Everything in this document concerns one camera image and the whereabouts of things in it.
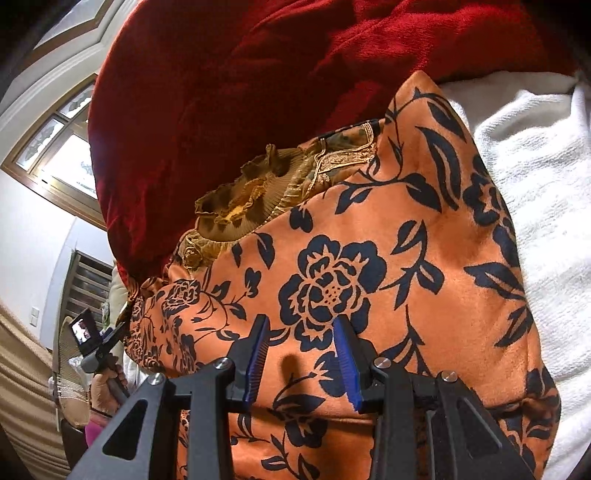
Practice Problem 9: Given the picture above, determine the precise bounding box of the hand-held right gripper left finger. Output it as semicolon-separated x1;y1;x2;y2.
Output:
69;315;271;480

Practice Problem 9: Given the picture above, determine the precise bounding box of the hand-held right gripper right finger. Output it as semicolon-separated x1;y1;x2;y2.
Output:
333;315;527;480

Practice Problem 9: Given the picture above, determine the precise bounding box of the orange black floral garment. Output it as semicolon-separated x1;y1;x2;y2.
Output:
122;69;561;480

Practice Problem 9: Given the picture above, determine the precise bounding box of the person's left hand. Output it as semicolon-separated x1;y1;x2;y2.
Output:
91;364;127;416

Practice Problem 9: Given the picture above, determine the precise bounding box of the dark slatted door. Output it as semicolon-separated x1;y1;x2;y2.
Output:
60;251;114;342

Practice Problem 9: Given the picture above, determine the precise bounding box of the beige sofa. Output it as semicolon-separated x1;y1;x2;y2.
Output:
0;300;72;480

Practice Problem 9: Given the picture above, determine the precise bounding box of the brown pleated cloth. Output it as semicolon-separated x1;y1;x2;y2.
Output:
178;119;386;273

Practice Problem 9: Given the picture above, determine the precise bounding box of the white towel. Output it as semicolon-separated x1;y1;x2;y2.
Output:
438;74;591;480

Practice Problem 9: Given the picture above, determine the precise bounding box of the red blanket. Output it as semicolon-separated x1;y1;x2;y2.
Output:
87;0;583;282

